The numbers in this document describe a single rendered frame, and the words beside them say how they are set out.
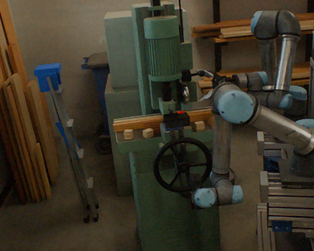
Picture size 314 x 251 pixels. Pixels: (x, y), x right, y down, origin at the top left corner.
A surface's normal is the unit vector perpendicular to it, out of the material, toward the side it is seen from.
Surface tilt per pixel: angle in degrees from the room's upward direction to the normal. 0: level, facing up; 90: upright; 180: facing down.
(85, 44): 90
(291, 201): 90
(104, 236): 0
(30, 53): 90
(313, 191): 90
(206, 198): 61
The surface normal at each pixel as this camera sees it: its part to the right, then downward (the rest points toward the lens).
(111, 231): -0.09, -0.93
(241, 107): -0.02, 0.29
